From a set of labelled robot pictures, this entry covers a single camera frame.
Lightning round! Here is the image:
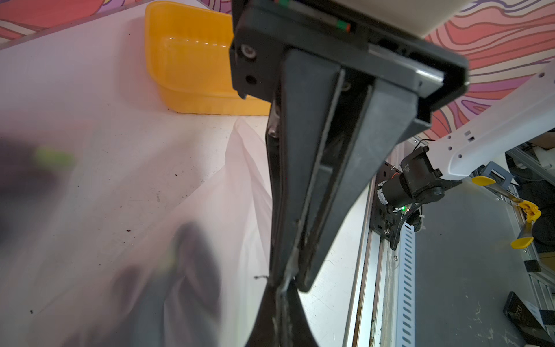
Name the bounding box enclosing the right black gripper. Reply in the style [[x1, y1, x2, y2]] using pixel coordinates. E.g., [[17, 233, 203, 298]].
[[229, 1, 469, 282]]

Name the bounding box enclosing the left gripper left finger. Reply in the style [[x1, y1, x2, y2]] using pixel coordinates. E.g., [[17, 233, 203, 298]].
[[246, 283, 282, 347]]

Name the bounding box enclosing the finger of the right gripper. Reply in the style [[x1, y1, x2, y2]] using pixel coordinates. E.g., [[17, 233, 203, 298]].
[[296, 82, 419, 292]]

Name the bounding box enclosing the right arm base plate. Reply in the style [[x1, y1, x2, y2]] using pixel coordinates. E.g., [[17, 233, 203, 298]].
[[369, 162, 423, 250]]

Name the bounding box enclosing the yellow plastic tray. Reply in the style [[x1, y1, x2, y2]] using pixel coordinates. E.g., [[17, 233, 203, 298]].
[[145, 1, 270, 116]]

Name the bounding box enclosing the yellow handled tool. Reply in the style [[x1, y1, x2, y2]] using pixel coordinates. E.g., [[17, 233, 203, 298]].
[[471, 176, 541, 250]]

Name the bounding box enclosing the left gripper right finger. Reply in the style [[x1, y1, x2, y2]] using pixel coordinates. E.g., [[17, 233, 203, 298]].
[[281, 282, 318, 347]]

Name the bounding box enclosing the eggplant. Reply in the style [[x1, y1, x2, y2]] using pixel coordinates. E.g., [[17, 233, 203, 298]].
[[109, 222, 221, 346], [1, 137, 76, 244]]

